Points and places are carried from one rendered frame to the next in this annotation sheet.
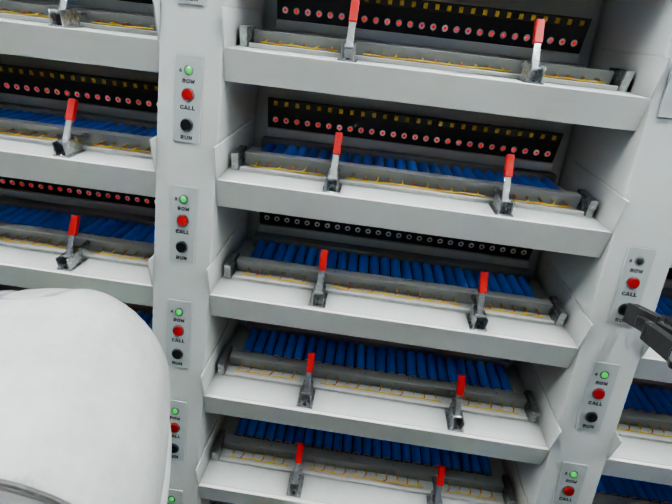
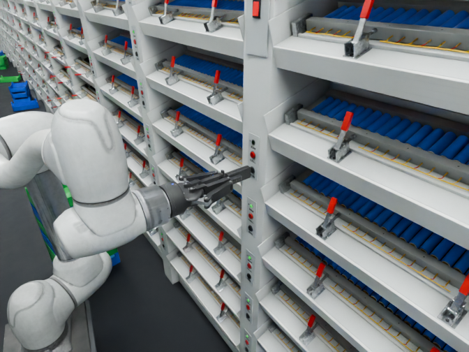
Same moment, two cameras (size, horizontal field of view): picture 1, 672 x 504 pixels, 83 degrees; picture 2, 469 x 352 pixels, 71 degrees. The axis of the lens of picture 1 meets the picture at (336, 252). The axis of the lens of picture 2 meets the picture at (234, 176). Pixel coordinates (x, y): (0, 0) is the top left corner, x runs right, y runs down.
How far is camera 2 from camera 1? 104 cm
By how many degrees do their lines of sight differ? 51
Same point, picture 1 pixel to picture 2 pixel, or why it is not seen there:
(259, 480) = not seen: hidden behind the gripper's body
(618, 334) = (253, 184)
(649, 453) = (287, 269)
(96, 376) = (17, 125)
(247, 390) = (169, 167)
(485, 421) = (231, 216)
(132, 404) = (21, 130)
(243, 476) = not seen: hidden behind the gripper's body
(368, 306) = (189, 141)
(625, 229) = (246, 121)
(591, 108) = (227, 46)
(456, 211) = (195, 100)
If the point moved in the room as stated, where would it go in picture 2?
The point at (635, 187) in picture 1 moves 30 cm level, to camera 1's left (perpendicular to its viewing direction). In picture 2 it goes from (246, 96) to (181, 73)
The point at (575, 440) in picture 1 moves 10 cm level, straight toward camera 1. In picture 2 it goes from (248, 239) to (214, 239)
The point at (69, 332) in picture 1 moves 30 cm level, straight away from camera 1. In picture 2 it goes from (21, 119) to (86, 91)
